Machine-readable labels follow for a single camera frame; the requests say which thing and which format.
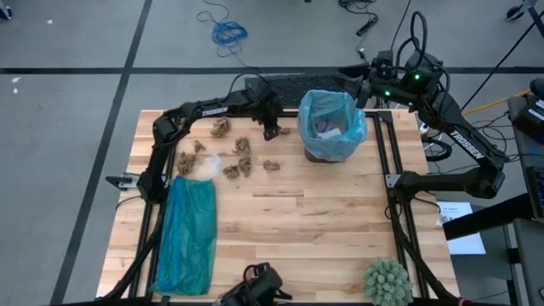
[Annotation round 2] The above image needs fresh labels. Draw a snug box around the thin black hanging cable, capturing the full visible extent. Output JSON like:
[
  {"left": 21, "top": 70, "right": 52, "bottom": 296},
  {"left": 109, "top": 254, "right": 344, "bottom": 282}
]
[{"left": 389, "top": 0, "right": 413, "bottom": 48}]

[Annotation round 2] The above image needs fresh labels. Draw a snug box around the clear plastic wrapper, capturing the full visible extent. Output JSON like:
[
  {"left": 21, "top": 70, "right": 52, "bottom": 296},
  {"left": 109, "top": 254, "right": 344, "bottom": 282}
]
[{"left": 317, "top": 127, "right": 343, "bottom": 140}]

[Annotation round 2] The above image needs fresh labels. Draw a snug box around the white paper sheet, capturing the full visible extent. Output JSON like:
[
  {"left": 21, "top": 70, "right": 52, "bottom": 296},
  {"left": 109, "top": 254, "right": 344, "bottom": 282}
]
[{"left": 436, "top": 201, "right": 487, "bottom": 256}]

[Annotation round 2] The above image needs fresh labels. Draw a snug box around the teal trash bag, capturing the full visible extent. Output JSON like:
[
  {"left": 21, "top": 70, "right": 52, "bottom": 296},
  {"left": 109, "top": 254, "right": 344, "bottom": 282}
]
[{"left": 149, "top": 176, "right": 218, "bottom": 298}]

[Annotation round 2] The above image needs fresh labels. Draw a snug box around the dark grey trash bin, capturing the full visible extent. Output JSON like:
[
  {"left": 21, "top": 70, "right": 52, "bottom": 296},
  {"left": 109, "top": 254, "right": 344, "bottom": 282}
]
[{"left": 303, "top": 148, "right": 343, "bottom": 165}]

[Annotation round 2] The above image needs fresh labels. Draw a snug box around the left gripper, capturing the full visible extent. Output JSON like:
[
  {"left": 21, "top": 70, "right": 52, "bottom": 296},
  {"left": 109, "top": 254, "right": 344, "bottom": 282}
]
[{"left": 250, "top": 84, "right": 285, "bottom": 142}]

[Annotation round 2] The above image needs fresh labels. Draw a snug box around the black power strip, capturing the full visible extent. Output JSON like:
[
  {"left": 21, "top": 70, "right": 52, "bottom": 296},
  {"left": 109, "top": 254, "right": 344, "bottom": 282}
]
[{"left": 355, "top": 15, "right": 380, "bottom": 37}]

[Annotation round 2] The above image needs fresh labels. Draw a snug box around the green succulent plant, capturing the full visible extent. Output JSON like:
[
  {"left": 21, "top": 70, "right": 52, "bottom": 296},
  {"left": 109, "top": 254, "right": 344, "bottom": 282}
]
[{"left": 362, "top": 257, "right": 414, "bottom": 306}]

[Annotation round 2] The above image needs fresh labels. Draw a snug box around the black stand base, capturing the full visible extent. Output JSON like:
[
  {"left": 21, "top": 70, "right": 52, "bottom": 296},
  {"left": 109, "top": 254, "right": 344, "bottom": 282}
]
[{"left": 505, "top": 0, "right": 544, "bottom": 22}]

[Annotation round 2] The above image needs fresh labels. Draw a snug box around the clear plastic film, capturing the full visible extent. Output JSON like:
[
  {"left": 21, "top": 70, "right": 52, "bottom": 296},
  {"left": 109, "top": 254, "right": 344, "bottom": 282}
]
[{"left": 195, "top": 153, "right": 225, "bottom": 179}]

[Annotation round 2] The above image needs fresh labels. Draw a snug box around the grey cabinet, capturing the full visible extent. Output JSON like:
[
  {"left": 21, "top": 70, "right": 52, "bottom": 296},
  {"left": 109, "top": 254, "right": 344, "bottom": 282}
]
[{"left": 512, "top": 218, "right": 544, "bottom": 306}]

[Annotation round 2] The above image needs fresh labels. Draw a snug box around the light blue trash bag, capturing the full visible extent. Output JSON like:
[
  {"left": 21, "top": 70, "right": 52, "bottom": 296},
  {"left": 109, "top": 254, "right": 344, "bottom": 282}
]
[{"left": 297, "top": 88, "right": 369, "bottom": 162}]

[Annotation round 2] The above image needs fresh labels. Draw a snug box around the yellow floor cable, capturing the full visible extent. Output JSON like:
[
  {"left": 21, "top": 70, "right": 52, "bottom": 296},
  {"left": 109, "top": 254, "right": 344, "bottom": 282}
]
[{"left": 462, "top": 88, "right": 532, "bottom": 116}]

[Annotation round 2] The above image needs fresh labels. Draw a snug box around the dark laptop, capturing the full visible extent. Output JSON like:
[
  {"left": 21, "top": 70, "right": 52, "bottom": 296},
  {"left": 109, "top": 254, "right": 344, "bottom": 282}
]
[{"left": 525, "top": 165, "right": 544, "bottom": 222}]

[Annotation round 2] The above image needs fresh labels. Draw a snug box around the black box with white label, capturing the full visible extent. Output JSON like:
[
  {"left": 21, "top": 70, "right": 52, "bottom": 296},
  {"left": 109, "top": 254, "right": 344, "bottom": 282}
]
[{"left": 507, "top": 77, "right": 544, "bottom": 144}]

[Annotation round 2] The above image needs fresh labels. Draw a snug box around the blue cable coil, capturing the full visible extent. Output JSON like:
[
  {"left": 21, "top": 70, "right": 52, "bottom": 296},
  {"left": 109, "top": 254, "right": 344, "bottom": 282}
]
[{"left": 195, "top": 0, "right": 250, "bottom": 59}]

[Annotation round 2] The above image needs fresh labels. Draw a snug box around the black cable bundle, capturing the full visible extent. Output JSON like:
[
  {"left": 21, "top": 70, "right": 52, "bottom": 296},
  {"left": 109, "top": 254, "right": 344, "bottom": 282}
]
[{"left": 338, "top": 0, "right": 378, "bottom": 14}]

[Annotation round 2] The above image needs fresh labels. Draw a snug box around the black cable coil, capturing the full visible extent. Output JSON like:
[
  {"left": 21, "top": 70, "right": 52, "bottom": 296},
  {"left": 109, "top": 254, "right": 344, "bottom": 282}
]
[{"left": 422, "top": 135, "right": 454, "bottom": 162}]

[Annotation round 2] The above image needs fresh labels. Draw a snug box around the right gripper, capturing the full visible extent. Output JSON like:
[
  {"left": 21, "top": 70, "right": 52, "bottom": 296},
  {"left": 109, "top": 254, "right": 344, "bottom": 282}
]
[{"left": 338, "top": 63, "right": 400, "bottom": 108}]

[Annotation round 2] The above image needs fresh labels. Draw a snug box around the black perforated floor mat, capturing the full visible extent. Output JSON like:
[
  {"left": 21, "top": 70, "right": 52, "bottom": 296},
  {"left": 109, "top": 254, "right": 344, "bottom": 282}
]
[{"left": 245, "top": 74, "right": 362, "bottom": 110}]

